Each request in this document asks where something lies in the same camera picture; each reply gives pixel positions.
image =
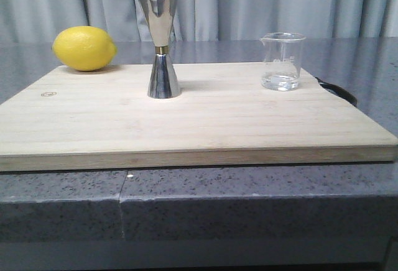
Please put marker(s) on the light wooden cutting board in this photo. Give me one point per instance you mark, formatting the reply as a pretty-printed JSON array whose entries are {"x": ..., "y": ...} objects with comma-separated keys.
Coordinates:
[{"x": 72, "y": 120}]

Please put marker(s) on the yellow lemon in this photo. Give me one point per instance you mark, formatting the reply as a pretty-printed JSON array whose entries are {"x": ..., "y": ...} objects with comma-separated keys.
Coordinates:
[{"x": 84, "y": 48}]

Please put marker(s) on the clear glass beaker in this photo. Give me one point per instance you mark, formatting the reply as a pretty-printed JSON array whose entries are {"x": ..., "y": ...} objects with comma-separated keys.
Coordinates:
[{"x": 283, "y": 60}]

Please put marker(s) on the grey pleated curtain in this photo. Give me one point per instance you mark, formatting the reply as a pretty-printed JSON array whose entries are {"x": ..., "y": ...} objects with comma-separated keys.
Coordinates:
[{"x": 34, "y": 21}]

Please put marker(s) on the black board strap handle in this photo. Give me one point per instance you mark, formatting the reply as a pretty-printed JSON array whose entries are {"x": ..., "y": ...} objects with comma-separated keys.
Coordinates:
[{"x": 338, "y": 91}]

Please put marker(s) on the steel double jigger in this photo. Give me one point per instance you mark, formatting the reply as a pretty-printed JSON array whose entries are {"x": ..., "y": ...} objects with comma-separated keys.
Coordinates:
[{"x": 159, "y": 15}]

